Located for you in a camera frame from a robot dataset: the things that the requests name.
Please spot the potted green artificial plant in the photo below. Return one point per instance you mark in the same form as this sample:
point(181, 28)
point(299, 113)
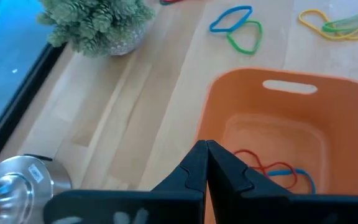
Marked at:
point(98, 21)

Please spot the red rubber band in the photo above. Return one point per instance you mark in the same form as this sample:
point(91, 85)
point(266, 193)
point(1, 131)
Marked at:
point(169, 2)
point(295, 177)

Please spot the blue rubber band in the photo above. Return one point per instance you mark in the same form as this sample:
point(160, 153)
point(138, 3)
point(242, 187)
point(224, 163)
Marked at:
point(211, 29)
point(284, 171)

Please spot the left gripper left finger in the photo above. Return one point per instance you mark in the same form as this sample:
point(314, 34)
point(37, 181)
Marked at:
point(172, 205)

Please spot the orange plastic bin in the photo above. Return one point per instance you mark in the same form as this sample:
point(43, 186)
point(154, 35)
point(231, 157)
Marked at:
point(291, 105)

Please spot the white shade silver table lamp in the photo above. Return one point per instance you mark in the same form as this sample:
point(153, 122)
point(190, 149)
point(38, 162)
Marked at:
point(17, 186)

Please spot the green rubber band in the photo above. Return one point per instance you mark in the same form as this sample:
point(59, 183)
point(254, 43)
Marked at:
point(260, 32)
point(324, 28)

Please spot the black aluminium table frame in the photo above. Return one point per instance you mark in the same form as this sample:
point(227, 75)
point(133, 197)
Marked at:
point(17, 102)

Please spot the yellow rubber band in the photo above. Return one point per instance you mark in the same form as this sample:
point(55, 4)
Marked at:
point(299, 18)

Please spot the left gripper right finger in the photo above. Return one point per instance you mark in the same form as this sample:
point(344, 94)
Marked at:
point(259, 208)

